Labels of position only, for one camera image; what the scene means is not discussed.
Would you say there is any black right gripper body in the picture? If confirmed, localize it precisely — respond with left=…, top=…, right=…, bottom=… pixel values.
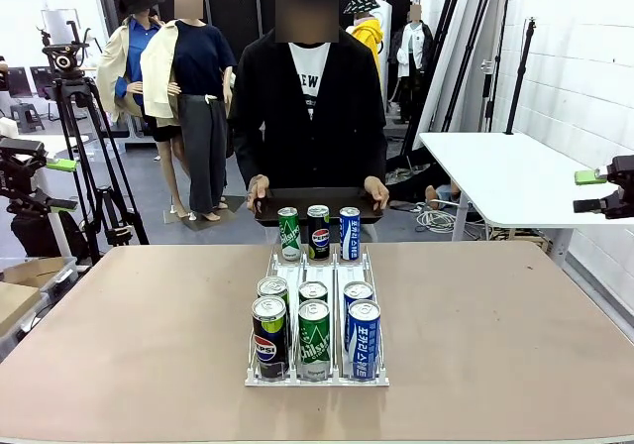
left=600, top=155, right=634, bottom=220

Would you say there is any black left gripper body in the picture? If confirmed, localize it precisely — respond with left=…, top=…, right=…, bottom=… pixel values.
left=0, top=154, right=38, bottom=203

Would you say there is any dark brown serving tray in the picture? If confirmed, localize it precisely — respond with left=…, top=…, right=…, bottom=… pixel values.
left=253, top=187, right=385, bottom=227

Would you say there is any green Chilsung cider can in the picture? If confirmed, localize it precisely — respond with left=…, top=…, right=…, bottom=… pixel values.
left=277, top=206, right=301, bottom=263
left=297, top=299, right=332, bottom=382
left=298, top=280, right=329, bottom=307

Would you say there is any person's right forearm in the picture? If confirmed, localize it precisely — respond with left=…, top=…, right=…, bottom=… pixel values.
left=231, top=116, right=271, bottom=190

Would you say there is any person's left forearm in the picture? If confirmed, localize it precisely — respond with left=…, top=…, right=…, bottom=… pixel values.
left=359, top=116, right=389, bottom=182

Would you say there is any person in black cardigan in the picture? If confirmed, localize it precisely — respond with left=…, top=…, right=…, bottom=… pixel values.
left=228, top=0, right=389, bottom=245

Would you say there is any person's left hand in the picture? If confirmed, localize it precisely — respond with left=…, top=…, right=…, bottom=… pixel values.
left=364, top=175, right=391, bottom=211

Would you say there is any person's right hand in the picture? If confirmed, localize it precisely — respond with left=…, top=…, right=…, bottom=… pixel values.
left=246, top=174, right=271, bottom=213

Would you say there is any black backpack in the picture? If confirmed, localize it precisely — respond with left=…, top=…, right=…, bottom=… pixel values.
left=10, top=210, right=90, bottom=260

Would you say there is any small white side table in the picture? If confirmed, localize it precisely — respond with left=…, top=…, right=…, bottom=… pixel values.
left=0, top=134, right=91, bottom=258

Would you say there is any grey step stool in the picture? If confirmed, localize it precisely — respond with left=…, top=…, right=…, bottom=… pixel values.
left=9, top=101, right=46, bottom=133

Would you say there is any dark computer monitor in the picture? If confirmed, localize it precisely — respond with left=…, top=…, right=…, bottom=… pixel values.
left=30, top=65, right=55, bottom=99
left=4, top=66, right=34, bottom=99

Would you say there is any open cardboard box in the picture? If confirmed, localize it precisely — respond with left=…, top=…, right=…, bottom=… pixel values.
left=2, top=257, right=68, bottom=289

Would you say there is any large white side table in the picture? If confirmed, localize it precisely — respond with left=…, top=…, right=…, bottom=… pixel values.
left=418, top=131, right=634, bottom=270

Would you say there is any clear plastic storage bin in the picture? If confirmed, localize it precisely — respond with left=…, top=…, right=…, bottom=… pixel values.
left=0, top=292, right=53, bottom=364
left=0, top=257, right=79, bottom=306

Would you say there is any flat brown cardboard sheet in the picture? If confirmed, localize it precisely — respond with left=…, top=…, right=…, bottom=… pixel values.
left=0, top=280, right=42, bottom=339

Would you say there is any black light stand pole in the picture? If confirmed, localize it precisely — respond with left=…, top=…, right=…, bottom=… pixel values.
left=503, top=16, right=539, bottom=136

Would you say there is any mannequin in blue shirt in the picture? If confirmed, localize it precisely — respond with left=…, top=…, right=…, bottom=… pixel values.
left=96, top=11, right=192, bottom=220

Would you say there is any dark clothed figure on floor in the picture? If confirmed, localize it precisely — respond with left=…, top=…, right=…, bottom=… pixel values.
left=385, top=146, right=462, bottom=206

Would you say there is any leaning black stand pole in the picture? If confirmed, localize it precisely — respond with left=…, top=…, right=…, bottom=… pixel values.
left=400, top=0, right=470, bottom=156
left=440, top=0, right=501, bottom=133

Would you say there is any mannequin in navy top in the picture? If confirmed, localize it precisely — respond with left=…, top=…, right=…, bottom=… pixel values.
left=140, top=0, right=238, bottom=223

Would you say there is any blue Pocari Sweat can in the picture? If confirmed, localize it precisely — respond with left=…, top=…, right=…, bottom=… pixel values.
left=347, top=298, right=382, bottom=382
left=343, top=280, right=374, bottom=354
left=339, top=206, right=362, bottom=262

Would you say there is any black Pepsi can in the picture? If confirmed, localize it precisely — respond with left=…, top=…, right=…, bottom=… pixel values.
left=257, top=276, right=290, bottom=311
left=306, top=204, right=331, bottom=262
left=252, top=295, right=290, bottom=381

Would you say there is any mannequin in yellow hoodie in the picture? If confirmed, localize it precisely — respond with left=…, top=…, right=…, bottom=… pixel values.
left=345, top=12, right=386, bottom=93

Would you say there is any clear acrylic can rack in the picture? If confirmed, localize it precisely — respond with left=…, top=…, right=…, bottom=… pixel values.
left=244, top=242, right=391, bottom=389

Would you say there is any patterned black bucket hat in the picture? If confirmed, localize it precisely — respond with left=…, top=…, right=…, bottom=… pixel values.
left=343, top=0, right=381, bottom=16

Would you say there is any white coiled floor cable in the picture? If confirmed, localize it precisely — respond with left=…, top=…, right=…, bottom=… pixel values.
left=414, top=200, right=460, bottom=235

